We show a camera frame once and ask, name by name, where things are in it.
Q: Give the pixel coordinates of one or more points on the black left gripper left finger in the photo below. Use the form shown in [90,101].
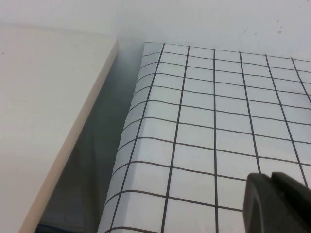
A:
[260,208]

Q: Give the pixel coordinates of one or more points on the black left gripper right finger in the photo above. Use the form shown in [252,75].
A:
[298,206]

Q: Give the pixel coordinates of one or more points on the white black grid tablecloth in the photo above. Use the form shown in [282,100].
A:
[206,121]

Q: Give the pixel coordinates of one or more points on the beige side board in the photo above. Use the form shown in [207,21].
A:
[36,109]

